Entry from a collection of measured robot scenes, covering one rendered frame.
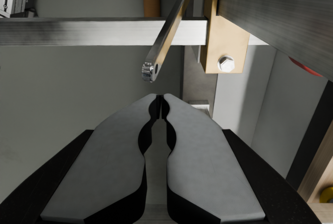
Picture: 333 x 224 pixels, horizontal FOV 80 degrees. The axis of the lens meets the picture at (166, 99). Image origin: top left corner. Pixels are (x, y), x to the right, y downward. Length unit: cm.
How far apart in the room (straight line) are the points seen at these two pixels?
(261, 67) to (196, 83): 19
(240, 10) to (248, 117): 50
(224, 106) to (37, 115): 130
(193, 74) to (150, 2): 64
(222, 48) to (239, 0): 9
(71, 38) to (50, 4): 98
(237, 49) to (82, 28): 19
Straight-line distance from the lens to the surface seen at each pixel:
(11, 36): 32
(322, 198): 45
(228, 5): 21
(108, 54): 121
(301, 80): 49
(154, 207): 34
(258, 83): 60
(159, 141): 150
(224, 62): 26
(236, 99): 60
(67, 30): 29
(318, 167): 42
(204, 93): 48
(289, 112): 53
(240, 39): 27
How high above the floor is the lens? 111
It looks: 60 degrees down
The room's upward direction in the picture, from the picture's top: 180 degrees counter-clockwise
